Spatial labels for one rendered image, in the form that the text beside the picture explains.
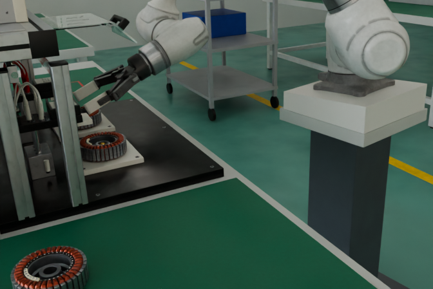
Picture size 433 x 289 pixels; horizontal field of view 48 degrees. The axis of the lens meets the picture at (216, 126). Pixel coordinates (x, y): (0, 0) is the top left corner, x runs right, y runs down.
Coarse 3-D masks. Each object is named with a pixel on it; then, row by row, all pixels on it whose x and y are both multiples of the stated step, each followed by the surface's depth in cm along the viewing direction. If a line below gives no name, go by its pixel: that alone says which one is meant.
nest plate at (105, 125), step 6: (102, 114) 144; (102, 120) 139; (108, 120) 138; (96, 126) 134; (102, 126) 134; (108, 126) 134; (114, 126) 134; (78, 132) 130; (84, 132) 130; (90, 132) 131; (96, 132) 132; (60, 138) 128
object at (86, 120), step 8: (48, 104) 108; (48, 112) 108; (80, 112) 107; (24, 120) 105; (32, 120) 104; (48, 120) 105; (56, 120) 105; (80, 120) 108; (88, 120) 109; (24, 128) 103; (32, 128) 103; (40, 128) 104; (32, 136) 109; (40, 152) 107
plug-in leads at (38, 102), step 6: (24, 84) 102; (30, 84) 101; (36, 90) 102; (18, 96) 102; (24, 96) 102; (36, 96) 107; (24, 102) 103; (36, 102) 107; (42, 102) 106; (18, 108) 103; (24, 108) 103; (36, 108) 108; (42, 108) 104; (30, 114) 104; (42, 114) 104; (18, 120) 102; (30, 120) 104; (42, 120) 104
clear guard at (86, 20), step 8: (56, 16) 139; (64, 16) 138; (72, 16) 138; (80, 16) 137; (88, 16) 136; (96, 16) 136; (48, 24) 124; (56, 24) 123; (64, 24) 123; (72, 24) 122; (80, 24) 122; (88, 24) 121; (96, 24) 122; (104, 24) 123; (112, 24) 127; (120, 32) 130
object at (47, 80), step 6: (42, 78) 131; (48, 78) 131; (36, 84) 125; (42, 84) 126; (48, 84) 126; (24, 90) 129; (42, 90) 126; (48, 90) 127; (30, 96) 125; (42, 96) 126; (48, 96) 127; (18, 102) 124; (24, 114) 126
